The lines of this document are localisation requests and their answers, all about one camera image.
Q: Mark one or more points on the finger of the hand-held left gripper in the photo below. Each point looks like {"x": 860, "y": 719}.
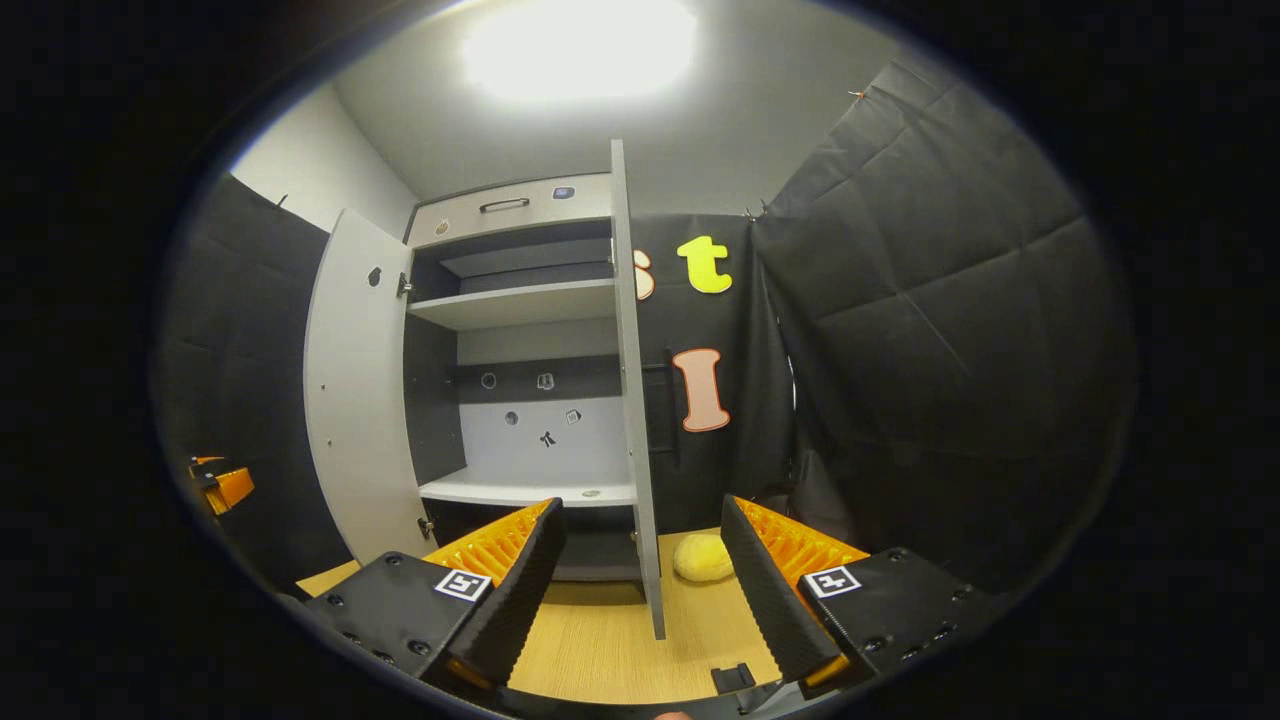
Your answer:
{"x": 232, "y": 487}

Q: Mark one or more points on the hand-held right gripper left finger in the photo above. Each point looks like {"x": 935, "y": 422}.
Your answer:
{"x": 520, "y": 600}

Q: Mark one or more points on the grey double-door shoe cabinet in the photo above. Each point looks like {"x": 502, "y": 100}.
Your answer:
{"x": 435, "y": 410}

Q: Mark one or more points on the grey cabinet door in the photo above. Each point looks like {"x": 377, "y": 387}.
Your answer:
{"x": 360, "y": 400}
{"x": 630, "y": 400}

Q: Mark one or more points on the large ceiling light panel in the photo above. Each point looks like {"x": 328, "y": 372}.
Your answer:
{"x": 580, "y": 45}

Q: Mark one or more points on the grey cabinet drawer front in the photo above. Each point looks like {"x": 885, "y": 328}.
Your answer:
{"x": 550, "y": 218}

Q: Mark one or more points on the yellow soft item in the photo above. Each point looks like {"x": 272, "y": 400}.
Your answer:
{"x": 703, "y": 558}

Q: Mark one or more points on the black backdrop cloth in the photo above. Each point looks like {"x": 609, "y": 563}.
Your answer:
{"x": 950, "y": 350}

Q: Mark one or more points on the grey cabinet shelf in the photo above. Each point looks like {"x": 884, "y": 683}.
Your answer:
{"x": 520, "y": 490}
{"x": 510, "y": 303}

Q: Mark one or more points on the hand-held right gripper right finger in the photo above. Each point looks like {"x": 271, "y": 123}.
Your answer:
{"x": 770, "y": 600}

